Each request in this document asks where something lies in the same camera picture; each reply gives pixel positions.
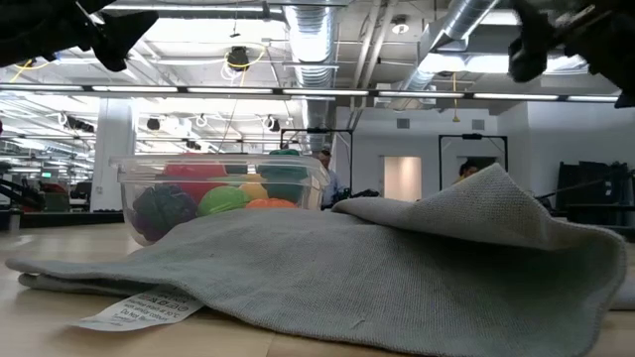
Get grey knitted cloth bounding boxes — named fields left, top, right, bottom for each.
left=4, top=162, right=635, bottom=357

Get yellow toy lemon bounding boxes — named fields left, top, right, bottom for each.
left=237, top=181, right=270, bottom=202

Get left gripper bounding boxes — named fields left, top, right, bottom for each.
left=0, top=0, right=160, bottom=73

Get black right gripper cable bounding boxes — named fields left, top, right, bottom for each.
left=535, top=173, right=635, bottom=200

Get slim silver duct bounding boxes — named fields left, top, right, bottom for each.
left=391, top=0, right=500, bottom=108

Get orange toy fruit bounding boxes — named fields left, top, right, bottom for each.
left=245, top=197, right=299, bottom=210

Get clear plastic tupperware container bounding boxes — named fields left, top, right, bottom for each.
left=108, top=154, right=331, bottom=248

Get black shelving unit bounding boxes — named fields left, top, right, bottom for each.
left=556, top=161, right=635, bottom=229

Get long LED light bar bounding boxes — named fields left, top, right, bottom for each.
left=0, top=82, right=621, bottom=104

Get purple toy grapes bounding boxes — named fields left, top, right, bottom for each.
left=131, top=183, right=199, bottom=242

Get red toy bell pepper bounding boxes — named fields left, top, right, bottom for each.
left=162, top=152, right=229, bottom=204

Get lit doorway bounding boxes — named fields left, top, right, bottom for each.
left=381, top=156, right=423, bottom=203

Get green toy bell pepper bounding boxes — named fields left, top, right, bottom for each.
left=257, top=149, right=309, bottom=204

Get black ceiling camera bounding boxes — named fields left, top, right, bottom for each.
left=226, top=46, right=252, bottom=70

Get black background rig frame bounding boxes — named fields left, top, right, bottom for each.
left=438, top=133, right=509, bottom=178

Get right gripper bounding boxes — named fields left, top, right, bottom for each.
left=508, top=0, right=635, bottom=109

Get green toy lime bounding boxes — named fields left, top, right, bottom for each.
left=196, top=185, right=252, bottom=218

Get person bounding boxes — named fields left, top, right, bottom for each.
left=453, top=161, right=481, bottom=185
left=317, top=144, right=348, bottom=209

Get white pillar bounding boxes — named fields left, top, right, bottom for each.
left=90, top=97, right=138, bottom=199

